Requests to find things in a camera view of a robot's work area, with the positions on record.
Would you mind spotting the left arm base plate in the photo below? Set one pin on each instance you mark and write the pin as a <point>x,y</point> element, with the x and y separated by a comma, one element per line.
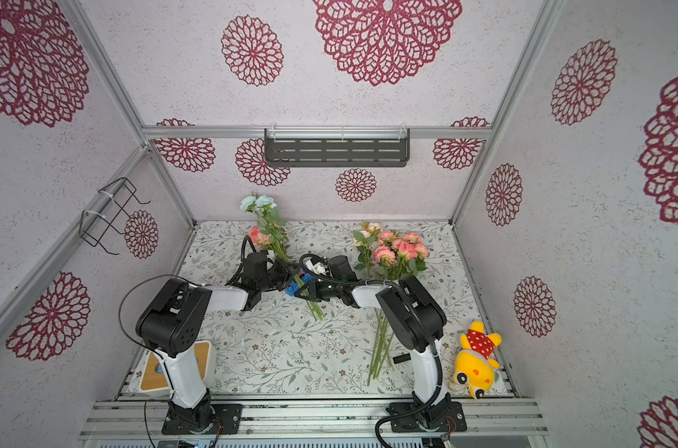
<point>223,419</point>

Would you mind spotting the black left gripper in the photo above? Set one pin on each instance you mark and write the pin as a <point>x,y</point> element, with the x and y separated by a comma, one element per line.
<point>285,270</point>

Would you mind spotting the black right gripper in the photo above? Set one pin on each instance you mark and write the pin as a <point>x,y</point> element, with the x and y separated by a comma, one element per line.
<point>314,286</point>

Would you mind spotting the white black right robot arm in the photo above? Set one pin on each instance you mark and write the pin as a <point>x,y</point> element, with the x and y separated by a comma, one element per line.
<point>415,318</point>

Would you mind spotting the yellow plush bear toy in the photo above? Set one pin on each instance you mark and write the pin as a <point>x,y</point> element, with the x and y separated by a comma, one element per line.
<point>475,366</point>

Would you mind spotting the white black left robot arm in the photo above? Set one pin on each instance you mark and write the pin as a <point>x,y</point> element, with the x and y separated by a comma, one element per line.
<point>171,323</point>

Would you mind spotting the black round knob tool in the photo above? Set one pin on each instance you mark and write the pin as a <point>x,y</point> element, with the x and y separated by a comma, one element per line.
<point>401,359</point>

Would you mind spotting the mixed pastel flower bouquet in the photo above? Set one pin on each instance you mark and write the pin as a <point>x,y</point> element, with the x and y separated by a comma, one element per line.
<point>269,234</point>

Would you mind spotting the wooden lid tissue box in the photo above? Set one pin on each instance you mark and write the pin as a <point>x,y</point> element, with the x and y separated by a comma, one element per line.
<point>150,380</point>

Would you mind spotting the black wire wall rack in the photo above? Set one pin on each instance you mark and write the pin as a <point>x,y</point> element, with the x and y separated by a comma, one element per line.
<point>95,224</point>

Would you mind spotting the pink rose bouquet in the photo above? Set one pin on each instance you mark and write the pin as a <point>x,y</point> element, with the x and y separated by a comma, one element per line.
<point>388,255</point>

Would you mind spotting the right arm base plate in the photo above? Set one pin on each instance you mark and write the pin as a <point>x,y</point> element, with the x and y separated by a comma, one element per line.
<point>446,417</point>

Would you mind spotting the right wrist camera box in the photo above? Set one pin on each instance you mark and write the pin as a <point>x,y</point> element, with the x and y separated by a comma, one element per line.
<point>341,269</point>

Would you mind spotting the grey wall shelf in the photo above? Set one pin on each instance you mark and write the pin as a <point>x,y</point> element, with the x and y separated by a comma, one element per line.
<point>292,150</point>

